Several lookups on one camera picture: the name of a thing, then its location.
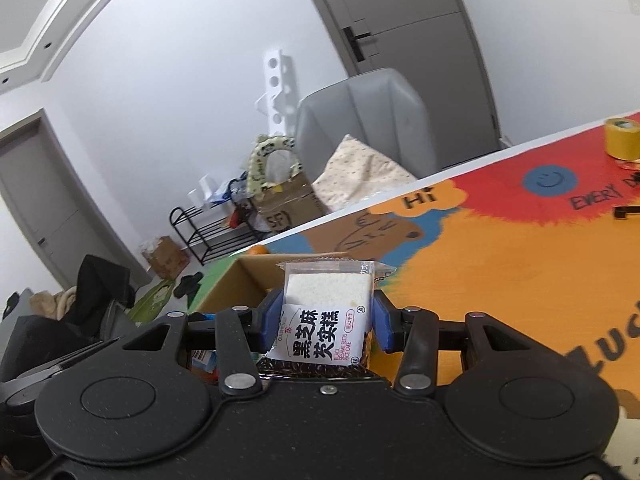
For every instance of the blue plastic bag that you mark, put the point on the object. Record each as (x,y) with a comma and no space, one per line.
(232,190)

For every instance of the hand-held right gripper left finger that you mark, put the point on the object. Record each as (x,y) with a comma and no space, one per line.
(272,320)

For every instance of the brown cardboard box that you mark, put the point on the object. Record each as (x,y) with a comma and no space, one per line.
(235,290)

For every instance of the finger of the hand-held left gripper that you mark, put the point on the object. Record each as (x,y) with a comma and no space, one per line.
(65,366)

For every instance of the orange fruit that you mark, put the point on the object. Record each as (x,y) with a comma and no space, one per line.
(257,250)

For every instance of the grey upholstered chair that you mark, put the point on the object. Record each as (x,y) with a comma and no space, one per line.
(370,110)

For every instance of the black clothing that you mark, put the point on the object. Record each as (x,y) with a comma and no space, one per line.
(100,285)

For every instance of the green bag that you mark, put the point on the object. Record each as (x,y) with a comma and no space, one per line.
(152,300)

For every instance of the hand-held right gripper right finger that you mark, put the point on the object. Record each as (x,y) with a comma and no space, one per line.
(384,322)

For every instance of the black metal shoe rack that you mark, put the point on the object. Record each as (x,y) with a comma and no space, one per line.
(172,220)

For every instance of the yellow tape roll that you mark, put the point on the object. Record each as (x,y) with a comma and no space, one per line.
(622,140)

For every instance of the small cardboard carton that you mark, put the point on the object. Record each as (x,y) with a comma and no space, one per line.
(165,257)

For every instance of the dotted cream cushion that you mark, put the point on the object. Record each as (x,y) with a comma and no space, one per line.
(355,170)

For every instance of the marked cardboard carton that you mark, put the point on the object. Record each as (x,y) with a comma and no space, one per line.
(290,205)

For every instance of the beige cloth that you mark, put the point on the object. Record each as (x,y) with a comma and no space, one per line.
(50,304)

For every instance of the white perforated rack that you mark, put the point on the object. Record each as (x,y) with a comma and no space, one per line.
(272,75)

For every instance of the black shoe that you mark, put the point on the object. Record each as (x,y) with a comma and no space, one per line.
(186,285)

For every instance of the black white rice cake packet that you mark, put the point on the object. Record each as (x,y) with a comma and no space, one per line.
(325,330)

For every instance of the red plastic bag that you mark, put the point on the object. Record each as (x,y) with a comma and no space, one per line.
(236,217)

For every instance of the grey side door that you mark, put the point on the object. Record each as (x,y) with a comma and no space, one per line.
(35,195)

